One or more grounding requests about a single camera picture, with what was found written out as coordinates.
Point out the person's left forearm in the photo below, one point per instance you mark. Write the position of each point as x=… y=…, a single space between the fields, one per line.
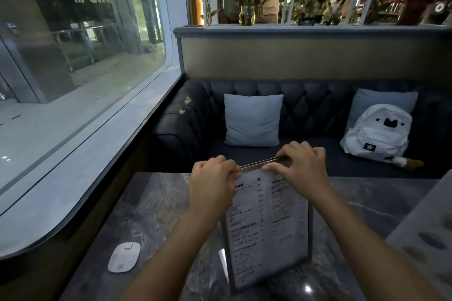
x=173 y=262

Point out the white and brown plush toy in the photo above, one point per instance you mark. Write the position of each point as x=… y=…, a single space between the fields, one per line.
x=411 y=164

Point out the person's left thumb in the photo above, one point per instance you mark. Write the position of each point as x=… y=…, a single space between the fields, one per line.
x=234 y=173

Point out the person's left hand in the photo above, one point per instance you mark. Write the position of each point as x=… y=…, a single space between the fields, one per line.
x=210 y=189

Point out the white oval table device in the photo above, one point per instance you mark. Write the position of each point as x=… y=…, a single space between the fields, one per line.
x=124 y=257

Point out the person's right forearm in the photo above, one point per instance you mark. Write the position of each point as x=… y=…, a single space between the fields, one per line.
x=367 y=248

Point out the grey-topped booth partition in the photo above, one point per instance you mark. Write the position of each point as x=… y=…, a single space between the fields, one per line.
x=310 y=55

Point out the clear menu stand dark frame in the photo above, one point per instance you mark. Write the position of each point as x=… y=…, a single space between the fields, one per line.
x=257 y=163

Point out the white cat-print backpack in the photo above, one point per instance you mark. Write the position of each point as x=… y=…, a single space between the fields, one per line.
x=379 y=135

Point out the person's right hand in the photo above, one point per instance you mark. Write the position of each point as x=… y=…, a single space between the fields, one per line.
x=305 y=173

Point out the light blue square cushion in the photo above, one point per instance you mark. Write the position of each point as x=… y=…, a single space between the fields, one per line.
x=370 y=98
x=253 y=120

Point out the glass vase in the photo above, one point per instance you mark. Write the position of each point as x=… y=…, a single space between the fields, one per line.
x=247 y=15

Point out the white printed menu sheet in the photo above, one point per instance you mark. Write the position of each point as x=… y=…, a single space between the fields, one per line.
x=268 y=226

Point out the white pebble-patterned mat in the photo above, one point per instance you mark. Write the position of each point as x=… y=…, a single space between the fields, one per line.
x=423 y=226

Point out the dark tufted leather sofa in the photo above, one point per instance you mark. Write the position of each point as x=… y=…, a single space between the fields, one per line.
x=317 y=110

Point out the large rounded glass window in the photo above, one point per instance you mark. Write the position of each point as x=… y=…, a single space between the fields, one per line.
x=70 y=64

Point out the person's right thumb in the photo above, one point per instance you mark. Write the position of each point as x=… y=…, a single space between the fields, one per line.
x=275 y=169

